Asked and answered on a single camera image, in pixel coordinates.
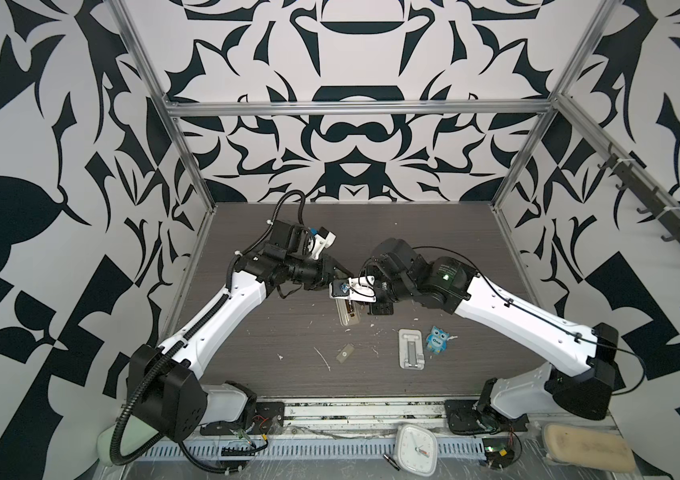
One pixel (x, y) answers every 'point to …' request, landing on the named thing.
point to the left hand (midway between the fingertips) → (353, 273)
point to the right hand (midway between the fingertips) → (352, 288)
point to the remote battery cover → (345, 353)
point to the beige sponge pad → (588, 448)
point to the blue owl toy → (436, 342)
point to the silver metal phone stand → (410, 349)
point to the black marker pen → (392, 462)
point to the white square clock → (417, 450)
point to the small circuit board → (499, 452)
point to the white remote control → (348, 311)
